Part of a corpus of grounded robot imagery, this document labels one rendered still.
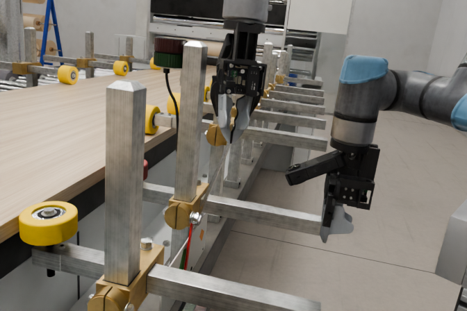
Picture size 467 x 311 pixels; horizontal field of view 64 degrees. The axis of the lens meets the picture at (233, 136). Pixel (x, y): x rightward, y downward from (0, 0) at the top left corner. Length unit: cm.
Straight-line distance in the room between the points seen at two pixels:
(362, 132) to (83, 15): 1108
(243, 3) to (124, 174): 32
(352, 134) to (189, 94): 30
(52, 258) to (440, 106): 64
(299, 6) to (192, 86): 256
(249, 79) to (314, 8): 260
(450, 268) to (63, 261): 55
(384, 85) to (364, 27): 892
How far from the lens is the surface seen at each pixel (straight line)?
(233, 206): 77
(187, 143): 70
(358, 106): 67
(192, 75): 68
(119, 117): 46
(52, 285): 82
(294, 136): 96
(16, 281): 73
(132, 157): 46
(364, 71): 66
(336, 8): 318
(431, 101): 67
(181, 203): 74
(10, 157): 90
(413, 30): 976
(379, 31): 964
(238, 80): 61
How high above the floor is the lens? 119
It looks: 15 degrees down
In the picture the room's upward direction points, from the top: 6 degrees clockwise
